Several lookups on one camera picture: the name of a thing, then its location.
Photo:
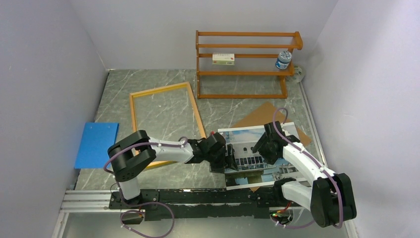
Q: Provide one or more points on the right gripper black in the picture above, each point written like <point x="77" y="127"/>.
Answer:
<point x="260" y="147"/>

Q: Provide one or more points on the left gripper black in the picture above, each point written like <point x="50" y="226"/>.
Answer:
<point x="219" y="167"/>

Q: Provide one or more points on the building and sky photo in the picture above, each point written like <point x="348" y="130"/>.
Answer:
<point x="252" y="170"/>

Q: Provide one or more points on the yellow wooden picture frame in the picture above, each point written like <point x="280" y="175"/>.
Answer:
<point x="164" y="108"/>

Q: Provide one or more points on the clear glass pane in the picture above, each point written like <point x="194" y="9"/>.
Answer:
<point x="164" y="111"/>

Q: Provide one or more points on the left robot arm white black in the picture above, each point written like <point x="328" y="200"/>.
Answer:
<point x="131" y="155"/>

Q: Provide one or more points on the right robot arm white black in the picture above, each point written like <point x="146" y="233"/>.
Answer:
<point x="329" y="198"/>

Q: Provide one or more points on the clear tape roll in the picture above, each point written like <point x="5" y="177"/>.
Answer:
<point x="299" y="74"/>

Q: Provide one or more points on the white blue jar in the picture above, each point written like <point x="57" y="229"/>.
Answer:
<point x="283" y="60"/>

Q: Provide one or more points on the white red medicine box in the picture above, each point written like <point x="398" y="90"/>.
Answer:
<point x="223" y="59"/>

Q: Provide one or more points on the orange wooden shelf rack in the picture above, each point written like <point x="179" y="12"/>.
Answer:
<point x="255" y="55"/>

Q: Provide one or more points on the blue plastic board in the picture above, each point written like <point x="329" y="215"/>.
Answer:
<point x="97" y="137"/>

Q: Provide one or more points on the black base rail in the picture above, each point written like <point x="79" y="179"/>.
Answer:
<point x="161" y="204"/>

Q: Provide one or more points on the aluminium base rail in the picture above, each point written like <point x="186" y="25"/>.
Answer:
<point x="81" y="201"/>

